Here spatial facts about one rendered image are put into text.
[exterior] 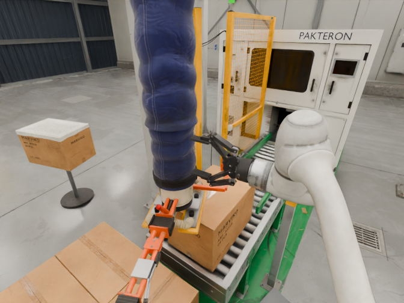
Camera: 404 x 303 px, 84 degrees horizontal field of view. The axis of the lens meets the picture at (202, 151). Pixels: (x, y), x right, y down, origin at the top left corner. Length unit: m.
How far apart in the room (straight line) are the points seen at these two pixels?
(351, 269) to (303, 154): 0.22
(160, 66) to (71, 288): 1.47
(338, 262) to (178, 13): 0.80
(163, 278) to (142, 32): 1.41
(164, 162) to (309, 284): 1.85
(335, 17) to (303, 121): 9.12
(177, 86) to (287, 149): 0.51
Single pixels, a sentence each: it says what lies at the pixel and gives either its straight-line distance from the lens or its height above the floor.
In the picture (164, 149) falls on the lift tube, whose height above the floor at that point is 1.51.
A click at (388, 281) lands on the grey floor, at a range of 2.83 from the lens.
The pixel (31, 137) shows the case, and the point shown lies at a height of 0.96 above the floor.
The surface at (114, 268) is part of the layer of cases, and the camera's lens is 1.81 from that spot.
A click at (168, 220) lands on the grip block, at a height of 1.22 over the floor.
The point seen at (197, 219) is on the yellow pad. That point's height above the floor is 1.10.
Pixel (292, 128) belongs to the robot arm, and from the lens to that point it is 0.51.
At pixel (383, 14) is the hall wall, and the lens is 9.63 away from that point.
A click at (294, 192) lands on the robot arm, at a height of 1.59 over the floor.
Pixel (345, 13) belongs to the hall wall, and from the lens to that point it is 9.59.
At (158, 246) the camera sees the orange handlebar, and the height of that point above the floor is 1.22.
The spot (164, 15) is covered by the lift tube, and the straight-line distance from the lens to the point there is 0.85.
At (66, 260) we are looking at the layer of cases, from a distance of 1.98.
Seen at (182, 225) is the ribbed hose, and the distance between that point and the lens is 1.11.
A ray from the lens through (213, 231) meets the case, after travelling 1.37.
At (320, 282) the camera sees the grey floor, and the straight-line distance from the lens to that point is 2.52.
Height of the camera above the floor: 1.97
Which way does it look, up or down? 29 degrees down
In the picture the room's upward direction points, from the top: straight up
